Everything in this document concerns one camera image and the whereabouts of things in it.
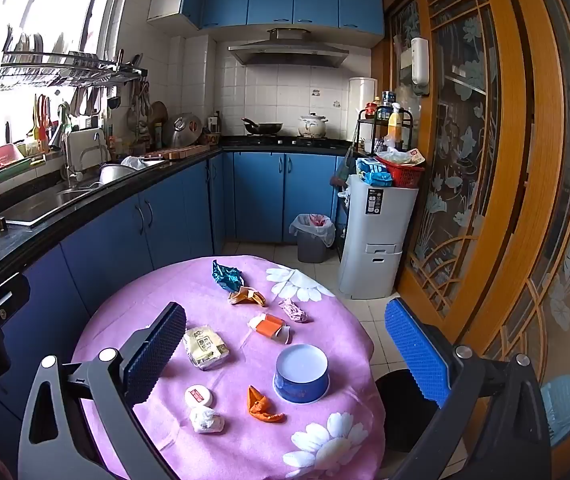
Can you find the teal crumpled foil wrapper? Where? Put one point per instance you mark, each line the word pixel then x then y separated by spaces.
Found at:
pixel 226 276

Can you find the white round small lid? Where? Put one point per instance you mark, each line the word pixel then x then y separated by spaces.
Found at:
pixel 199 396

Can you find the wooden glass sliding door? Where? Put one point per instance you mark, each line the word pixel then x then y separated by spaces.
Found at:
pixel 490 160

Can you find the pink floral tablecloth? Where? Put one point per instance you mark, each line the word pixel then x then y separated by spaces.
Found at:
pixel 165 285

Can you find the wooden cutting board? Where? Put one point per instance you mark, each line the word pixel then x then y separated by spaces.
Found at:
pixel 180 152

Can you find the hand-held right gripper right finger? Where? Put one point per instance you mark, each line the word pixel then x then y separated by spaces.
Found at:
pixel 415 355

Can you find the steel kitchen sink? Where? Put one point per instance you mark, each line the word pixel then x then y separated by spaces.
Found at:
pixel 47 202

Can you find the orange and white small carton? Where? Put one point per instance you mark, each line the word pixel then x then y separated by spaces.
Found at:
pixel 270 327

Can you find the light blue plastic stool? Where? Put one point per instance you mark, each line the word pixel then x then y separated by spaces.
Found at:
pixel 562 405

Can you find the black round bin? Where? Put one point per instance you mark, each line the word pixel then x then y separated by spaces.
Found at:
pixel 402 425

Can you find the black gas stove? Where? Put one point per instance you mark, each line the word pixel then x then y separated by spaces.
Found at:
pixel 285 141

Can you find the pink crumpled wrapper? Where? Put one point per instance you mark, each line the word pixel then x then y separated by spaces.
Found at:
pixel 293 310

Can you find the blue round bowl container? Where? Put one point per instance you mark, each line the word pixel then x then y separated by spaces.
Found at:
pixel 302 374

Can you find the white plastic bag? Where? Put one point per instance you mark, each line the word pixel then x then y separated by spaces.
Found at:
pixel 137 162

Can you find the pink plastic drain basket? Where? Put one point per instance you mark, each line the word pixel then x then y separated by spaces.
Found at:
pixel 2 159

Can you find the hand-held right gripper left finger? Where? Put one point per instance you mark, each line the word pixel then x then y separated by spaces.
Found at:
pixel 157 350

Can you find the chrome kitchen faucet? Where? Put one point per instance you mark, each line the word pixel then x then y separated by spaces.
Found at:
pixel 71 157

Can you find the steel range hood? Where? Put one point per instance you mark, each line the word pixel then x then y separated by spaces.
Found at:
pixel 287 50

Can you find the white wall dispenser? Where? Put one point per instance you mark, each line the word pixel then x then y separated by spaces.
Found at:
pixel 420 65

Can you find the black frying pan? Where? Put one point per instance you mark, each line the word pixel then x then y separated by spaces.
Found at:
pixel 261 127

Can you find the blue lower cabinets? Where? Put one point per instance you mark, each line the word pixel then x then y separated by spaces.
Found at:
pixel 175 210

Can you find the white crumpled tissue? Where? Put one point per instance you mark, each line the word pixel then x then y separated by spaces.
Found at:
pixel 205 420

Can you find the black metal storage rack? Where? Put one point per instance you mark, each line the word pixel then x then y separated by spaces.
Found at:
pixel 367 132

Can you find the metal dish rack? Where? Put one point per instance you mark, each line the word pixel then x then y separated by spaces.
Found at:
pixel 60 67

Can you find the grey water dispenser cabinet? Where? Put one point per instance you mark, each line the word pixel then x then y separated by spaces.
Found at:
pixel 375 240

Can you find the grey trash bin with bag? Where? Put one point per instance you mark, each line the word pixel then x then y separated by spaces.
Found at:
pixel 312 240

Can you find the orange and white crumpled wrapper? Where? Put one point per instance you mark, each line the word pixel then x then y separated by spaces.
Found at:
pixel 247 296

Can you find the silver wok lid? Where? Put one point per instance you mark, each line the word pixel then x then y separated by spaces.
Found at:
pixel 183 131

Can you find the blue wipes packet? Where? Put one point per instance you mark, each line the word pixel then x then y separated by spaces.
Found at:
pixel 372 172

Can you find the beige snack packet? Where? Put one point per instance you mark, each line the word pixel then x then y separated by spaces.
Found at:
pixel 205 347

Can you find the white clay pot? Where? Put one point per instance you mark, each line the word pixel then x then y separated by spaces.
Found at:
pixel 313 126

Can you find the steel mixing bowl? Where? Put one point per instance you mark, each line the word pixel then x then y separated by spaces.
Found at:
pixel 114 173

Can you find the red plastic basket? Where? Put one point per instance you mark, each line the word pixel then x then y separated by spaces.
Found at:
pixel 407 172

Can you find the yellow spray bottle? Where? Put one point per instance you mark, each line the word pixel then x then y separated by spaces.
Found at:
pixel 394 124

